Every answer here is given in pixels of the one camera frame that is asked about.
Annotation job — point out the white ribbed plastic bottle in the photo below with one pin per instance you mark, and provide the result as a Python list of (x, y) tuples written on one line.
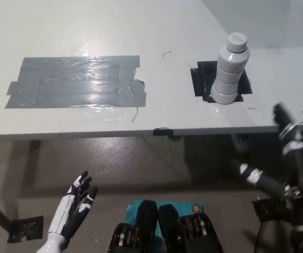
[(229, 69)]

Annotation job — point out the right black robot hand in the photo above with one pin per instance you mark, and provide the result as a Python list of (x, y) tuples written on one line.
[(298, 168)]

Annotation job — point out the small black edge tape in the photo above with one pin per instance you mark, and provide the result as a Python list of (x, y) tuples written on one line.
[(163, 131)]

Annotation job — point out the black square tape patch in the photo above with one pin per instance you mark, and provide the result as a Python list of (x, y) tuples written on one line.
[(201, 79)]

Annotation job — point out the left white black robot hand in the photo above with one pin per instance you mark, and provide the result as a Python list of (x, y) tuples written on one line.
[(69, 208)]

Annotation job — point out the grey duct tape patch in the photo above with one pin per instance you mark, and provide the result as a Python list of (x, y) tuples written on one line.
[(75, 81)]

